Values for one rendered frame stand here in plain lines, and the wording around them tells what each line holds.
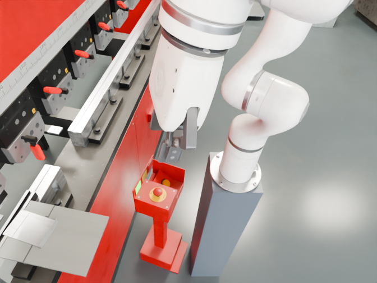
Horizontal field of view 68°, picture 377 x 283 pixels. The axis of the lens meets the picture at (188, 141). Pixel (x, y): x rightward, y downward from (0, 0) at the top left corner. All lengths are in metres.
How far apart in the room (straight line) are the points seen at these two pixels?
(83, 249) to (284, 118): 0.67
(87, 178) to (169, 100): 0.93
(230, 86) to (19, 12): 0.55
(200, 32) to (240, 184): 0.80
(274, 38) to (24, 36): 0.61
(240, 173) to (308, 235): 1.33
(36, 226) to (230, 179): 0.63
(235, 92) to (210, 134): 1.79
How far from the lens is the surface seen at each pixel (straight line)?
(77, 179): 1.21
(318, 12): 0.25
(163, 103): 0.32
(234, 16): 0.27
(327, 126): 3.01
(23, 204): 1.07
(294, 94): 0.75
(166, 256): 1.82
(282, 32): 0.69
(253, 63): 0.73
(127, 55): 1.64
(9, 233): 1.02
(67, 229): 0.97
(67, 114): 1.46
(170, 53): 0.30
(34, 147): 0.89
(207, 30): 0.27
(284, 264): 2.08
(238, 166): 0.94
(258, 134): 0.81
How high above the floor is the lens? 1.84
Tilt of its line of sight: 49 degrees down
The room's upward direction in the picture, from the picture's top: 6 degrees clockwise
